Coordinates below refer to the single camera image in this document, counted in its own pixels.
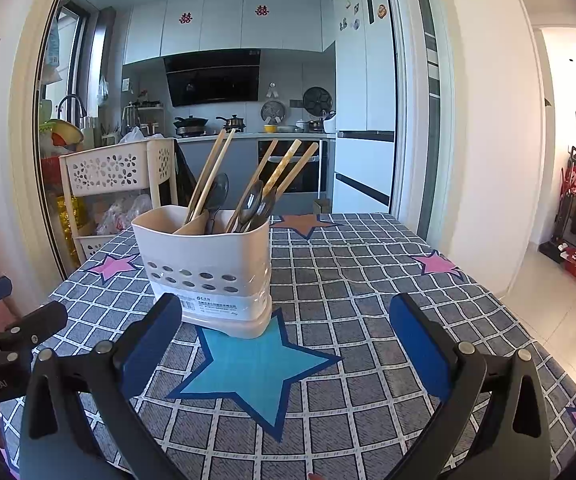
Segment dark spoons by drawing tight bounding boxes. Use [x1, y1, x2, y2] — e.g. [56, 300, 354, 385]
[225, 139, 279, 233]

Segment countertop spice rack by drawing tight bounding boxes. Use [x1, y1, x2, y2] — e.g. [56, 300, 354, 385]
[133, 92, 163, 126]

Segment grey kitchen counter cabinets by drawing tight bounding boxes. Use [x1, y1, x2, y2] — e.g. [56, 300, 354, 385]
[175, 131, 337, 211]

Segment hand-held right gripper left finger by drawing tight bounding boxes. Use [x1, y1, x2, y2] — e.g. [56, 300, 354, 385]
[18, 292, 193, 480]

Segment black built-in oven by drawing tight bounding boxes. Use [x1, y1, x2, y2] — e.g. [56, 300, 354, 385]
[258, 140, 327, 196]

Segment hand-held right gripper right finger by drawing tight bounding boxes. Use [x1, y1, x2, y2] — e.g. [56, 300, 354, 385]
[383, 292, 552, 480]

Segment flower patterned wooden chopstick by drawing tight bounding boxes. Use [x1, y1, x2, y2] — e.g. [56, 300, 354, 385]
[262, 139, 303, 198]

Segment gold foil item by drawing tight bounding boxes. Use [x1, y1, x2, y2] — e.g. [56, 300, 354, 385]
[57, 195, 81, 256]

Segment grey checked star tablecloth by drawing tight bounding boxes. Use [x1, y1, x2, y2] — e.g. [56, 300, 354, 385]
[0, 211, 576, 480]

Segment cream perforated storage trolley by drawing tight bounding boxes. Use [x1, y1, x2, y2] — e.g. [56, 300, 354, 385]
[59, 137, 177, 266]

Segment grey round hanging pan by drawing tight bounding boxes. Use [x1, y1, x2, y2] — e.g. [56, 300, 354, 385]
[260, 100, 285, 125]

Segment black round hanging pan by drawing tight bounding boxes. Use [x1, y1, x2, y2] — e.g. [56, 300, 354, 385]
[302, 86, 333, 113]

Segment clear bags on trolley shelf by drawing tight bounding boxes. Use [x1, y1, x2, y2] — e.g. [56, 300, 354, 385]
[97, 192, 153, 236]

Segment black wok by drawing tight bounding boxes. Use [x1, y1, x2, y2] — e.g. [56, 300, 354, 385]
[173, 116, 209, 132]

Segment curved kitchen faucet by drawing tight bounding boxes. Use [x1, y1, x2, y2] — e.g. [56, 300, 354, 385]
[55, 95, 88, 123]

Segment basin of colourful dishes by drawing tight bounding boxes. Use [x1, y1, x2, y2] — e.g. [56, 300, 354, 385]
[40, 119, 86, 156]

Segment black range hood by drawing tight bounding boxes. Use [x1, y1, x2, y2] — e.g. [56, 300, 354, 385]
[163, 49, 261, 107]

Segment white upper kitchen cabinets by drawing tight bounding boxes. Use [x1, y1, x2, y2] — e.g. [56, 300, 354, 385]
[123, 0, 336, 66]

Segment white refrigerator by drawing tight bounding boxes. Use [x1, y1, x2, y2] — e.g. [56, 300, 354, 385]
[332, 0, 397, 216]

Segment dark cloth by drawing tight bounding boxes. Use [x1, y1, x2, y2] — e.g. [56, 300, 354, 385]
[173, 140, 196, 206]

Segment white plastic utensil holder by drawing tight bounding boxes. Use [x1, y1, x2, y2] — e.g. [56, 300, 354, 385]
[131, 205, 273, 340]

